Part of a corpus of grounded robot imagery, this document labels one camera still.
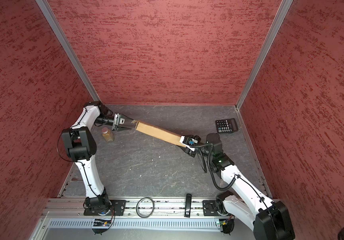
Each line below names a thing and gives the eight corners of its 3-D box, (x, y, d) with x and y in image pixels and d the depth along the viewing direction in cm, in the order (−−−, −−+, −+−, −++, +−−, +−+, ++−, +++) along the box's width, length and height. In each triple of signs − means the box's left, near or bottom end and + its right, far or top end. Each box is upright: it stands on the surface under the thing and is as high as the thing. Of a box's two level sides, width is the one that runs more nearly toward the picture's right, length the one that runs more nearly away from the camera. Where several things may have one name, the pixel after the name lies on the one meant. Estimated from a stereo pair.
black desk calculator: (217, 133, 107) (218, 130, 104) (215, 120, 114) (215, 118, 112) (237, 133, 107) (238, 130, 104) (233, 120, 114) (234, 118, 112)
